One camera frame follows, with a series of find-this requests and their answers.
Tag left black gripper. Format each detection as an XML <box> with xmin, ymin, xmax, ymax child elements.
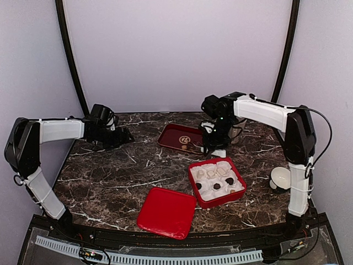
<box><xmin>92</xmin><ymin>126</ymin><xmax>134</xmax><ymax>151</ymax></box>

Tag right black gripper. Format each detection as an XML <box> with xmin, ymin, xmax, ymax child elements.
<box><xmin>201</xmin><ymin>116</ymin><xmax>236</xmax><ymax>156</ymax></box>

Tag red box with liners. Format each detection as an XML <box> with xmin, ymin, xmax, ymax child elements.
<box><xmin>188</xmin><ymin>157</ymin><xmax>247</xmax><ymax>209</ymax></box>

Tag dark cylinder chocolate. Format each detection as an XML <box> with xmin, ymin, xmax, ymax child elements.
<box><xmin>226</xmin><ymin>177</ymin><xmax>234</xmax><ymax>186</ymax></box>

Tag dark heart chocolate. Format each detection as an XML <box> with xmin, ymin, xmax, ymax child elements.
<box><xmin>213</xmin><ymin>183</ymin><xmax>221</xmax><ymax>190</ymax></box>

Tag red box lid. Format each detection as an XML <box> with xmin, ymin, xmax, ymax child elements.
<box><xmin>137</xmin><ymin>187</ymin><xmax>196</xmax><ymax>240</ymax></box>

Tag metal tongs white handles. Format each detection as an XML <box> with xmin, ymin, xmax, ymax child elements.
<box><xmin>191</xmin><ymin>141</ymin><xmax>227</xmax><ymax>158</ymax></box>

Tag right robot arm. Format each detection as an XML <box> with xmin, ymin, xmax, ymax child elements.
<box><xmin>199</xmin><ymin>92</ymin><xmax>319</xmax><ymax>240</ymax></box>

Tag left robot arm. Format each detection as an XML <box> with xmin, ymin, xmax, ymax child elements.
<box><xmin>4</xmin><ymin>118</ymin><xmax>135</xmax><ymax>241</ymax></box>

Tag cream mug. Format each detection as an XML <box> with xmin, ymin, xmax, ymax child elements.
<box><xmin>228</xmin><ymin>119</ymin><xmax>247</xmax><ymax>144</ymax></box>

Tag dark red tray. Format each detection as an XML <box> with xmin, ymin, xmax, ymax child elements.
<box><xmin>157</xmin><ymin>123</ymin><xmax>202</xmax><ymax>155</ymax></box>

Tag white bowl dark base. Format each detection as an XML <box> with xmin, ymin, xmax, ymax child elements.
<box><xmin>269</xmin><ymin>167</ymin><xmax>291</xmax><ymax>194</ymax></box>

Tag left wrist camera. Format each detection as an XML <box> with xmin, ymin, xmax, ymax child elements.
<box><xmin>88</xmin><ymin>104</ymin><xmax>114</xmax><ymax>128</ymax></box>

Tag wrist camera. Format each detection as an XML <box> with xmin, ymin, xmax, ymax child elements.
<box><xmin>201</xmin><ymin>95</ymin><xmax>228</xmax><ymax>119</ymax></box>
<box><xmin>88</xmin><ymin>104</ymin><xmax>114</xmax><ymax>128</ymax></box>

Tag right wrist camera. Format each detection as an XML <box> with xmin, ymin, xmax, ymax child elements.
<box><xmin>201</xmin><ymin>95</ymin><xmax>228</xmax><ymax>119</ymax></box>

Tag grey cable duct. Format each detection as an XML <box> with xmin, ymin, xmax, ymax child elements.
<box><xmin>35</xmin><ymin>235</ymin><xmax>263</xmax><ymax>265</ymax></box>

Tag left black frame post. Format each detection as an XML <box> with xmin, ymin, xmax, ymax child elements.
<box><xmin>55</xmin><ymin>0</ymin><xmax>89</xmax><ymax>115</ymax></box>

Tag black frame post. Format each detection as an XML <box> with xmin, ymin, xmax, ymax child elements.
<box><xmin>271</xmin><ymin>0</ymin><xmax>301</xmax><ymax>103</ymax></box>
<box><xmin>55</xmin><ymin>0</ymin><xmax>89</xmax><ymax>115</ymax></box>

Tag right black frame post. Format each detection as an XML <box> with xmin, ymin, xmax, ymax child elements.
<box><xmin>271</xmin><ymin>0</ymin><xmax>301</xmax><ymax>103</ymax></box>

